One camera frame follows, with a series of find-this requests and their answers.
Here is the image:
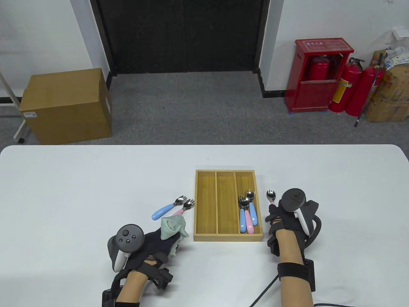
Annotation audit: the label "person's right hand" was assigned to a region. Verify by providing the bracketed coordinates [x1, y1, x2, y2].
[265, 199, 312, 256]

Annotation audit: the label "person's left hand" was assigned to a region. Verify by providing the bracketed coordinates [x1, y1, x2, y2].
[126, 228, 181, 274]

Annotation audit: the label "grey handheld controller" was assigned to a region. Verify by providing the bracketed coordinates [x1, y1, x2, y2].
[108, 223, 145, 273]
[281, 188, 320, 236]

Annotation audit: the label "green fish scale cleaning cloth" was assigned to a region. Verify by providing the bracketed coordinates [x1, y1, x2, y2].
[160, 215, 189, 257]

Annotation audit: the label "blue handle baby fork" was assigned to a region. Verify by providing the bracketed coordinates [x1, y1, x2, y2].
[244, 189, 259, 226]
[151, 195, 188, 221]

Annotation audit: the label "blue-handled spoon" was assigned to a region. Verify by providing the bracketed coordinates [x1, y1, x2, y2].
[239, 197, 248, 233]

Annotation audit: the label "person's left forearm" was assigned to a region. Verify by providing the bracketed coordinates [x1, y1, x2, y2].
[115, 270, 149, 303]

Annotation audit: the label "person's right forearm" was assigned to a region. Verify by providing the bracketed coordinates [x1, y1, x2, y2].
[275, 229, 315, 307]

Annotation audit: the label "wooden cutlery tray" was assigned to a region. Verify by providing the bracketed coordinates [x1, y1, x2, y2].
[194, 169, 264, 242]

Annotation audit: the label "black rod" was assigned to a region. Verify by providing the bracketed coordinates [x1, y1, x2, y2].
[354, 52, 384, 128]

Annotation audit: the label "red fire extinguisher cabinet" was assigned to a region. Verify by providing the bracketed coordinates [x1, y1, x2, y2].
[284, 38, 354, 113]

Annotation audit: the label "red extinguisher with yellow label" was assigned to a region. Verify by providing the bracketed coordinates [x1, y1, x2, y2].
[328, 58, 365, 113]

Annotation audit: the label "red fire extinguisher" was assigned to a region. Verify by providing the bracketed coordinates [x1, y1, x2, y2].
[308, 54, 330, 81]
[345, 66, 385, 116]

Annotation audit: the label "printed cardboard box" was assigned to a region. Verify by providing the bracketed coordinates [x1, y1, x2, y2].
[364, 50, 409, 122]

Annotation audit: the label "brown cardboard box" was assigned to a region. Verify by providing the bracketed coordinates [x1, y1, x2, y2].
[19, 68, 113, 145]

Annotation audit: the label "white plastic bags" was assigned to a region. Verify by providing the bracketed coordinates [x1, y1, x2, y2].
[382, 27, 409, 69]

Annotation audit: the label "black door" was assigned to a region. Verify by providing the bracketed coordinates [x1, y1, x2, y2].
[90, 0, 270, 75]

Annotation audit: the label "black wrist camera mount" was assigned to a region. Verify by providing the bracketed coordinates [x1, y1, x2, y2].
[153, 268, 174, 290]

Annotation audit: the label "black forearm strap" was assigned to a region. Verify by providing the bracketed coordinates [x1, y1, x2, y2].
[102, 272, 141, 307]
[276, 260, 317, 292]

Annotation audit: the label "white stand frame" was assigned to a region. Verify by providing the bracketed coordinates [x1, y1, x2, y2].
[0, 69, 29, 144]

